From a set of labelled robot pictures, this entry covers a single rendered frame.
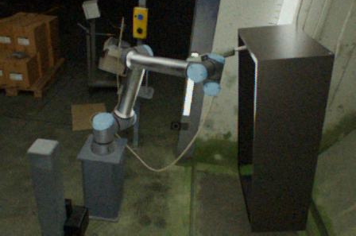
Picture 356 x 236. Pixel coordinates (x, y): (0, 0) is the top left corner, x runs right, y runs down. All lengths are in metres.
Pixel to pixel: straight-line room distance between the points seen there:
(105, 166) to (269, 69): 1.38
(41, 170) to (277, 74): 1.10
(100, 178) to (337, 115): 2.18
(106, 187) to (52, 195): 1.64
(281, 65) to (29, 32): 3.70
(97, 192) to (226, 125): 1.33
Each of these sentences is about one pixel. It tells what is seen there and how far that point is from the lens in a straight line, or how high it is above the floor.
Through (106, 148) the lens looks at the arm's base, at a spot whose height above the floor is 0.70.
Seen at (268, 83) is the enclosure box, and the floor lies 1.53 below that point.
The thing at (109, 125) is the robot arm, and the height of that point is 0.88.
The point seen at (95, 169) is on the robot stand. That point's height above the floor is 0.54.
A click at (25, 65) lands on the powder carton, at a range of 4.31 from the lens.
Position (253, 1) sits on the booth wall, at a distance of 2.47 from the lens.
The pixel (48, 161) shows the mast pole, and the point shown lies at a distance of 0.69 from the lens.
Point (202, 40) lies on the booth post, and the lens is 2.49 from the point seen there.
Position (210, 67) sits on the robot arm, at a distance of 1.45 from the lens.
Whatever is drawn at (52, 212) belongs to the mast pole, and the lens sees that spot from 0.80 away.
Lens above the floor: 2.05
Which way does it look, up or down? 28 degrees down
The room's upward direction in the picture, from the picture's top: 7 degrees clockwise
